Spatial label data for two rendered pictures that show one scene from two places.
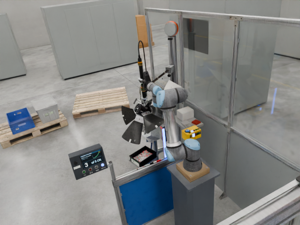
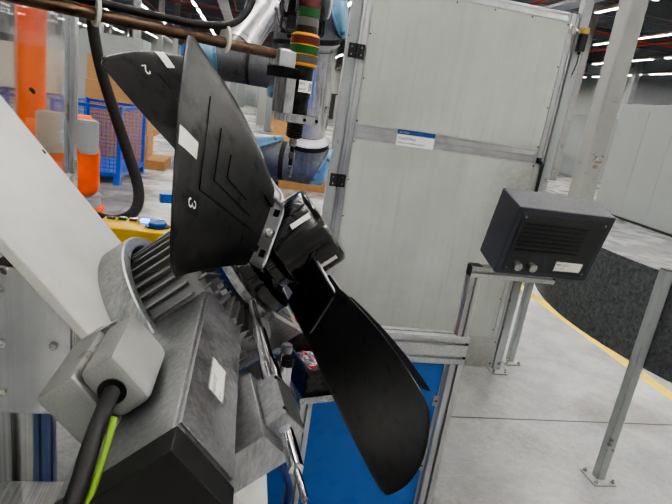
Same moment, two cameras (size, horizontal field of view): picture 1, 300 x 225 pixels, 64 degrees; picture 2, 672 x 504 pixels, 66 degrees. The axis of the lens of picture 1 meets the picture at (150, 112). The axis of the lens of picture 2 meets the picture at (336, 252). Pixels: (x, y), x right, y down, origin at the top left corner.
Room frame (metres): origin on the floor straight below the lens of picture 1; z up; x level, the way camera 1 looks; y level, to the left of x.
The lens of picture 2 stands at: (2.94, 0.31, 1.39)
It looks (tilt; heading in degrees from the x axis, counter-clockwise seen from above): 16 degrees down; 192
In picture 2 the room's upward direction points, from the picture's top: 9 degrees clockwise
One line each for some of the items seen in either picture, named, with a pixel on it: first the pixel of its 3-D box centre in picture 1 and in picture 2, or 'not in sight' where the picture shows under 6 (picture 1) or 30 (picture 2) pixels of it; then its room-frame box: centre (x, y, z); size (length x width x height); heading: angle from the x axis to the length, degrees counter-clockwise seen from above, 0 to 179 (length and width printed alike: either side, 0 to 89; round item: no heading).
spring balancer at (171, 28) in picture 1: (171, 28); not in sight; (2.76, -0.34, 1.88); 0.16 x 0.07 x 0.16; 59
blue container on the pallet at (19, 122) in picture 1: (20, 120); not in sight; (4.19, 2.52, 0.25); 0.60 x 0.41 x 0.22; 31
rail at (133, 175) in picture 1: (157, 164); (297, 337); (1.78, -0.01, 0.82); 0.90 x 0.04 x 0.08; 114
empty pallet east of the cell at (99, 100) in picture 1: (101, 101); not in sight; (5.06, 1.08, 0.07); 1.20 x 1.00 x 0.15; 98
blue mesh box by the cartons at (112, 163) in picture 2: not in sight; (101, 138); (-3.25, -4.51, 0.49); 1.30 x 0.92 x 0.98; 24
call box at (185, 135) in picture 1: (191, 134); (135, 246); (1.94, -0.38, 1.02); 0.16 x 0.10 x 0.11; 114
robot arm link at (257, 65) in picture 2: (158, 99); (280, 70); (1.91, -0.09, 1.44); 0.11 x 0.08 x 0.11; 100
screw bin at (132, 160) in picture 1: (143, 156); (336, 362); (1.90, 0.12, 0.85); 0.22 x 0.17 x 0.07; 130
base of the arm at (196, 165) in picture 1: (192, 160); not in sight; (1.46, -0.29, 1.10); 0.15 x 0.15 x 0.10
